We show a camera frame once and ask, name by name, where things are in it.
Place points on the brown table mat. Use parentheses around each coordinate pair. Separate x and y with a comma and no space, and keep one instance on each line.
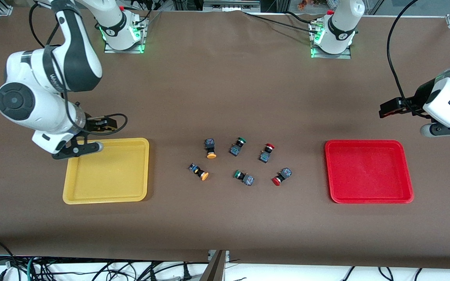
(225,97)

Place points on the black power plug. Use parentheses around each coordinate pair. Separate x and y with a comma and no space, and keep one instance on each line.
(186,273)

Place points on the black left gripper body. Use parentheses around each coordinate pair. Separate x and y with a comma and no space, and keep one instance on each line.
(423,96)

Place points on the white metal bracket plate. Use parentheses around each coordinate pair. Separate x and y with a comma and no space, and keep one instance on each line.
(228,255)

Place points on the yellow plastic tray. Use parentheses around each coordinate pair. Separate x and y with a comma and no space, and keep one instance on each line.
(108,175)

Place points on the red push button switch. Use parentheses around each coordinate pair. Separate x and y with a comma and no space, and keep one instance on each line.
(264,157)
(285,173)

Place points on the yellow push button switch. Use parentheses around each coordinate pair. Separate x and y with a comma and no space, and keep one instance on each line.
(209,145)
(203,175)

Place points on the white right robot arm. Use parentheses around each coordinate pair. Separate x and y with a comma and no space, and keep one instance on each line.
(45,113)

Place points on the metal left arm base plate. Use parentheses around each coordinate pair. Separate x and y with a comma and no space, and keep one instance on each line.
(326,56)

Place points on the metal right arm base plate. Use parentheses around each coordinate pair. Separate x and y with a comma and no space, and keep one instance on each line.
(139,47)

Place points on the metal frame rail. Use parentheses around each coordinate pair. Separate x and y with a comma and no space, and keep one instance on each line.
(229,6)

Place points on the brown metal beam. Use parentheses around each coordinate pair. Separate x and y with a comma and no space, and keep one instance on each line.
(215,269)

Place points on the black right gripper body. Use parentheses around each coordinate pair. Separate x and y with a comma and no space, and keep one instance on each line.
(92,124)

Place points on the red plastic tray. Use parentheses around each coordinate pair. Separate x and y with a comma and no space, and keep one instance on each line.
(367,171)

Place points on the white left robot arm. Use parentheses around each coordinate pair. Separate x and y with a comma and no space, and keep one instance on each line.
(344,19)

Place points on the green push button switch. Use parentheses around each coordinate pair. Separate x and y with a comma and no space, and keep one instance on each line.
(248,180)
(234,150)

